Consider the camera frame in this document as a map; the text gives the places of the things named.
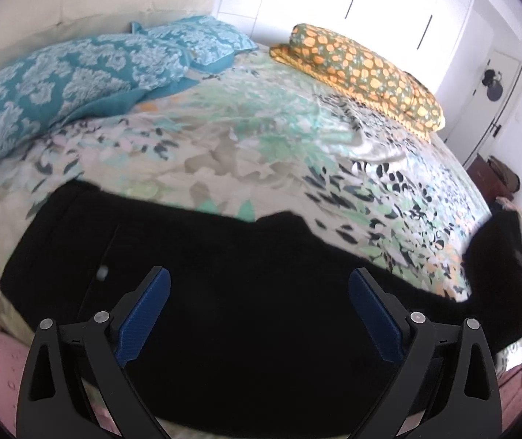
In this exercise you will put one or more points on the floral bed sheet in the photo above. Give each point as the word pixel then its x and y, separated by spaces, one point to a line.
pixel 252 146

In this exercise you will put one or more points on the black hat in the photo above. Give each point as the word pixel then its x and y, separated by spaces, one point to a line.
pixel 493 86

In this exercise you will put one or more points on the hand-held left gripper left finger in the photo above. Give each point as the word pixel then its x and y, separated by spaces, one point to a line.
pixel 144 320

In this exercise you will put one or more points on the olive folded clothes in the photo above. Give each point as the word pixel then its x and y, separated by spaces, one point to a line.
pixel 505 173

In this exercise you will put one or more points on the orange green patterned pillow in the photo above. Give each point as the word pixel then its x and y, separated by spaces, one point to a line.
pixel 361 73

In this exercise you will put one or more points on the black pants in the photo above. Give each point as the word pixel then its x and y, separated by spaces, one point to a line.
pixel 242 292

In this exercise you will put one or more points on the brown nightstand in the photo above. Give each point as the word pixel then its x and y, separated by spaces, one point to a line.
pixel 482 178

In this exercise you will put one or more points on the white door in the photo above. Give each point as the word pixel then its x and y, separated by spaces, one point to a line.
pixel 505 114

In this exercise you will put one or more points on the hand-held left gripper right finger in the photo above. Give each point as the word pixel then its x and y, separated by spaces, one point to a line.
pixel 375 320

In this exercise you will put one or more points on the blue floral pillow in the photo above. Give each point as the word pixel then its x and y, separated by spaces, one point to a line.
pixel 60 87
pixel 206 41

